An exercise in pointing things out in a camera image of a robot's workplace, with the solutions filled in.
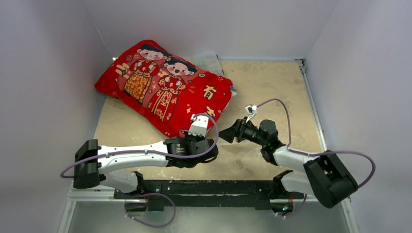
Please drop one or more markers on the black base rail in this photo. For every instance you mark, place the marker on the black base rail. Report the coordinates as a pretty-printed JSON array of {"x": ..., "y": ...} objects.
[{"x": 155, "y": 195}]

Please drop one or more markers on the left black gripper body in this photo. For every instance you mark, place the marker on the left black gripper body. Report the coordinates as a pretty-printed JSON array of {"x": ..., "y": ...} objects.
[{"x": 196, "y": 139}]

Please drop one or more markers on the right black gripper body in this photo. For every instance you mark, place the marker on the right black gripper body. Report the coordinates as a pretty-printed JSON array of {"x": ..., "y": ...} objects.
[{"x": 240, "y": 129}]

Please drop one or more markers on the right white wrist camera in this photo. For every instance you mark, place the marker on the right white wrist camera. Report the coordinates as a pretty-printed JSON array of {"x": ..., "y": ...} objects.
[{"x": 251, "y": 111}]

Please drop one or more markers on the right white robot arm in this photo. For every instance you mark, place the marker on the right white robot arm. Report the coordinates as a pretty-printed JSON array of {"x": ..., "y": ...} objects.
[{"x": 322, "y": 176}]

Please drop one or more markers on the clear plastic organizer box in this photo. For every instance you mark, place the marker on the clear plastic organizer box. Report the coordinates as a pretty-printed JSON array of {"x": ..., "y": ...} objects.
[{"x": 209, "y": 61}]

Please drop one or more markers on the red printed pillowcase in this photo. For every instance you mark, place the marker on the red printed pillowcase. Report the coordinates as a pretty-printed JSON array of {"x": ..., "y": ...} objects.
[{"x": 164, "y": 88}]

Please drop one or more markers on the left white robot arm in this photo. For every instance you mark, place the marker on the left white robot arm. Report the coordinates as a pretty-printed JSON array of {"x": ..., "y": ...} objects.
[{"x": 103, "y": 165}]

